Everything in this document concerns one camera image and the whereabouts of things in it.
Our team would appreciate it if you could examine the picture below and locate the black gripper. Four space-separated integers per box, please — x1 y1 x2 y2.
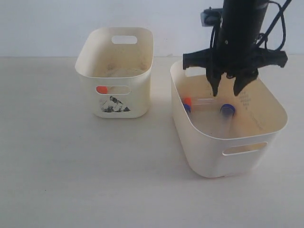
182 47 288 97

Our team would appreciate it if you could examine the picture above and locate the blue-capped tube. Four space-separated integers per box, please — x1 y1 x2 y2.
183 104 191 115
218 104 236 139

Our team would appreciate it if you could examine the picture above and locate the orange-capped tube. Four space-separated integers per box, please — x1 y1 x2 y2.
96 85 113 94
182 97 216 107

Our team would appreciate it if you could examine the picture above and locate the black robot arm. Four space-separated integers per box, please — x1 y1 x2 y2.
182 0 291 96

